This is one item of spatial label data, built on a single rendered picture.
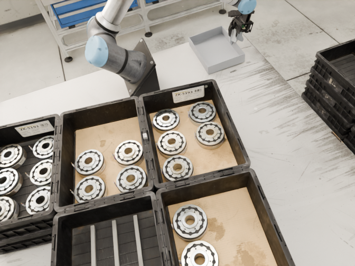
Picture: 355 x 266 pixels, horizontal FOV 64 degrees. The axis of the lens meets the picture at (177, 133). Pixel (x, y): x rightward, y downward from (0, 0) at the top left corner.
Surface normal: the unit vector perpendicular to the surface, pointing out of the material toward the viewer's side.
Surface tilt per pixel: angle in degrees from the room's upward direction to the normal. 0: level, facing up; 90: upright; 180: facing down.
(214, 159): 0
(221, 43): 3
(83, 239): 0
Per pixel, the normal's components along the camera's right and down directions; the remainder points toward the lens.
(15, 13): 0.35, 0.73
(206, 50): -0.14, -0.57
